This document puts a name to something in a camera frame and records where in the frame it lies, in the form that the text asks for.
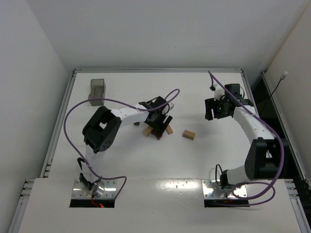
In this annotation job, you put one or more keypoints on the metal base plate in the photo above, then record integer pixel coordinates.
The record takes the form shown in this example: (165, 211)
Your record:
(213, 191)
(102, 190)

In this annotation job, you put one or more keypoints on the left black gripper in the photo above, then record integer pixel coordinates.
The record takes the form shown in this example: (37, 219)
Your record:
(158, 124)

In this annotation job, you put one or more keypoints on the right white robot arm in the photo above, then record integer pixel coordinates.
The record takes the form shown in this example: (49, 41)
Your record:
(267, 157)

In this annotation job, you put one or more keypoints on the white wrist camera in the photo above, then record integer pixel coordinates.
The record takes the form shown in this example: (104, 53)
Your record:
(171, 106)
(218, 91)

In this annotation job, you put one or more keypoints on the light wood long block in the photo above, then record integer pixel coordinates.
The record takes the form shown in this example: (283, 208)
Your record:
(169, 129)

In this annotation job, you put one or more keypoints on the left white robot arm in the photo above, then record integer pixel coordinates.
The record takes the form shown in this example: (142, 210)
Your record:
(101, 130)

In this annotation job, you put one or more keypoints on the dark wood arch block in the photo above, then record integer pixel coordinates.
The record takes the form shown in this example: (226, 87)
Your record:
(158, 135)

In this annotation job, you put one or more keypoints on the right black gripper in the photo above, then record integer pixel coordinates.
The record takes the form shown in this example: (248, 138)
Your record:
(213, 108)

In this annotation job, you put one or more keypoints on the pale wood cube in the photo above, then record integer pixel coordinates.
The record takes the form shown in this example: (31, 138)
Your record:
(147, 131)

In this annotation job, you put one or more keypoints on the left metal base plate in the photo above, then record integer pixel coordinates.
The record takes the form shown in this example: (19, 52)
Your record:
(102, 190)

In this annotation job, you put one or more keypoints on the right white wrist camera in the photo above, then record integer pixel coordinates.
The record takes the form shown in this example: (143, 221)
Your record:
(218, 91)

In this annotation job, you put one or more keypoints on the light brown block right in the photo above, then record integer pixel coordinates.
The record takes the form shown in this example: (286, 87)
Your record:
(189, 135)

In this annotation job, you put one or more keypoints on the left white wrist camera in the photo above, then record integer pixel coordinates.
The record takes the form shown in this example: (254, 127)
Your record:
(171, 106)

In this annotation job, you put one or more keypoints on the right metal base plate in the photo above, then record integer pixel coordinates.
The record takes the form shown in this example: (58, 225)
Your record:
(213, 191)

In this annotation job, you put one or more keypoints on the smoky transparent plastic box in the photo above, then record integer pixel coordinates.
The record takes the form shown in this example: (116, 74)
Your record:
(97, 92)

